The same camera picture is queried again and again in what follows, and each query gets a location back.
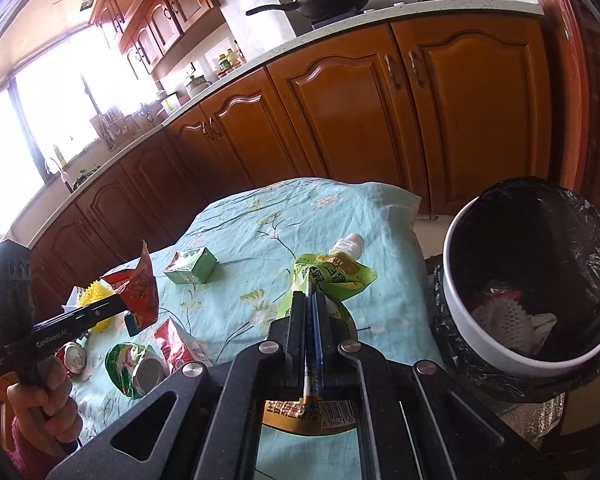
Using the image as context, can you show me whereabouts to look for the red framed glass cabinet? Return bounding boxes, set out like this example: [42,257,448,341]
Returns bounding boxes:
[545,0,600,201]

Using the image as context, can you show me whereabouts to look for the small green carton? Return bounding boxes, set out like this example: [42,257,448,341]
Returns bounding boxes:
[163,247,218,285]

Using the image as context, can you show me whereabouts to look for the crushed green can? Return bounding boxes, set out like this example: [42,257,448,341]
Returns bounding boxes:
[105,342,169,401]

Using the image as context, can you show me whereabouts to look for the white trash bin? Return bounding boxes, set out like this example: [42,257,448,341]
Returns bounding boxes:
[442,195,600,378]

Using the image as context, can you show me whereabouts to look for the utensil rack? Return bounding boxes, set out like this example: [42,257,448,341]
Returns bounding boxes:
[90,105,146,151]

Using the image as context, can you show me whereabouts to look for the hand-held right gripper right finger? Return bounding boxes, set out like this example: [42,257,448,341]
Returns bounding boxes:
[311,291,566,480]

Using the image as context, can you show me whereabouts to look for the wooden lower cabinets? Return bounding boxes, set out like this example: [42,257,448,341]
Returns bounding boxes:
[0,12,556,321]

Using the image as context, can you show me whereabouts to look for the kitchen countertop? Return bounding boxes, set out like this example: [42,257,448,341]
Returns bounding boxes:
[0,0,548,321]

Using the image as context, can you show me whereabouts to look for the kitchen faucet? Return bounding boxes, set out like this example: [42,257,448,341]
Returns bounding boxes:
[45,157,74,194]

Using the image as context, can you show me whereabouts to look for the person's left hand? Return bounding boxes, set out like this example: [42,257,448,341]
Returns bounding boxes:
[7,359,84,458]

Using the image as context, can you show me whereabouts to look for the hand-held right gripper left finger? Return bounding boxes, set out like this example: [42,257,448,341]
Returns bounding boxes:
[45,291,312,480]

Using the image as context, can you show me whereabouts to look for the green spout pouch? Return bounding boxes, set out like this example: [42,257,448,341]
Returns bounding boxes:
[260,232,378,436]

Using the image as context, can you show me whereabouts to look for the red and white carton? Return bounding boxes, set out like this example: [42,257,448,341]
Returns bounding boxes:
[154,317,215,373]

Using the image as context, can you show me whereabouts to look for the white foam fruit net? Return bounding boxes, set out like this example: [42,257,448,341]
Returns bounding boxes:
[470,294,531,357]

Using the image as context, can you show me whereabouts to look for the yellow foam fruit net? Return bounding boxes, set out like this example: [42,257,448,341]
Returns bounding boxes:
[77,280,126,333]

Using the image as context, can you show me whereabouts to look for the person's left forearm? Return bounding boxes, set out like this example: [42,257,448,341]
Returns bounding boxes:
[2,417,58,480]

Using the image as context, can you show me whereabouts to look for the kitchen window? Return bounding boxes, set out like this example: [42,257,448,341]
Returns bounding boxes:
[0,25,157,241]

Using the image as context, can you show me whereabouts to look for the wooden upper cabinets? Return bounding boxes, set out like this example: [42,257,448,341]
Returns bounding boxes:
[87,0,229,79]

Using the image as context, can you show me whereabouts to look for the white lidded pot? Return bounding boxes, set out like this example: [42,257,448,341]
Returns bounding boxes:
[185,75,212,100]

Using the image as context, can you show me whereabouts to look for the crushed red can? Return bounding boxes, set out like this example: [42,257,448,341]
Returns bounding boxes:
[55,342,89,376]

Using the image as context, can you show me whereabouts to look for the small green plant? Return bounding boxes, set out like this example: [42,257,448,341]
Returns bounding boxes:
[72,165,101,191]

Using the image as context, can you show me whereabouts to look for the waste bin with black bag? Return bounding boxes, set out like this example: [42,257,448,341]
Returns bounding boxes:
[432,176,600,403]

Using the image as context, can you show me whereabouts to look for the wooden cabinets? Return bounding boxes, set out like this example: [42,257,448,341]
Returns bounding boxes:
[87,0,229,79]
[0,12,556,321]

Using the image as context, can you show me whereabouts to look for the red white wrapper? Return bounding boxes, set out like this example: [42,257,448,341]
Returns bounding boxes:
[486,287,524,305]

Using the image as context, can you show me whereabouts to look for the red snack packet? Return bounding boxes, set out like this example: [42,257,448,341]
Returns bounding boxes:
[101,240,161,337]

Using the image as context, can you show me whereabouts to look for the gas stove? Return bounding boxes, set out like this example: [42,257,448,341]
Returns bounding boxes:
[310,7,372,31]

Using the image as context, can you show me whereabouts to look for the teal floral tablecloth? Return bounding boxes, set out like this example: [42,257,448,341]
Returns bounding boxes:
[62,177,443,480]

